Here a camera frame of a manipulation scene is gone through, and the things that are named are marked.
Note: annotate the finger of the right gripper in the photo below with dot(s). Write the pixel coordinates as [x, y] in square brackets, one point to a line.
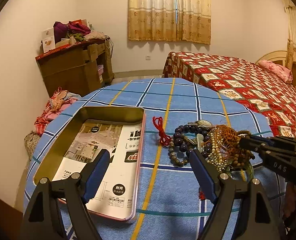
[279, 160]
[273, 144]

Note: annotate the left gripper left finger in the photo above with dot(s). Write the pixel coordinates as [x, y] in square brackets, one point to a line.
[42, 218]

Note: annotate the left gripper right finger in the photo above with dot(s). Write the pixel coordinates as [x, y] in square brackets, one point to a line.
[255, 219]

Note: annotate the silver wristwatch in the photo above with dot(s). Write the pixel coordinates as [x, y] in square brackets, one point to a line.
[199, 134]

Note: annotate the pink metal tin box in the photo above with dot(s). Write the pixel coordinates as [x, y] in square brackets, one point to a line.
[101, 147]

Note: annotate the bed with red quilt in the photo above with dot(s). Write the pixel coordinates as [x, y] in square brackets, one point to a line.
[253, 86]

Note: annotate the blue plaid tablecloth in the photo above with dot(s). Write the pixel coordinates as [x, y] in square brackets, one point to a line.
[168, 202]

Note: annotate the pink pillow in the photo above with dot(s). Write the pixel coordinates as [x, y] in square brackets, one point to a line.
[279, 70]

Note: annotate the cream headboard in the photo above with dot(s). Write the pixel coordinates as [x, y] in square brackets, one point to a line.
[279, 57]

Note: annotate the pile of clothes on floor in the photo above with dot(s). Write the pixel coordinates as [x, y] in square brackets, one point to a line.
[58, 102]

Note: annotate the beige window curtain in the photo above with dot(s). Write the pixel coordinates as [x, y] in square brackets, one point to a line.
[169, 20]

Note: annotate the brown wooden cabinet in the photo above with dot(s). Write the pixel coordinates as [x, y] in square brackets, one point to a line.
[80, 68]

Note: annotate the white printed box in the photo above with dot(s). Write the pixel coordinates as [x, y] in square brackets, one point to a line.
[48, 40]

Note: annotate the pile of clothes on cabinet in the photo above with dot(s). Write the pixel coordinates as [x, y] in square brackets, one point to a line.
[76, 30]

